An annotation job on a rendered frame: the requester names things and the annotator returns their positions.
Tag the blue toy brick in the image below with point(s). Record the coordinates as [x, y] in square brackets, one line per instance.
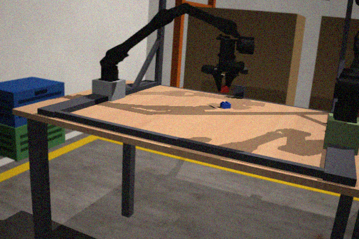
[225, 105]

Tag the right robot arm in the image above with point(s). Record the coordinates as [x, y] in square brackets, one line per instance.
[245, 45]

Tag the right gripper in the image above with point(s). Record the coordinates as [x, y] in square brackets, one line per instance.
[217, 72]

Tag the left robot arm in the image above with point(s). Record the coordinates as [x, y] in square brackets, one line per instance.
[346, 108]

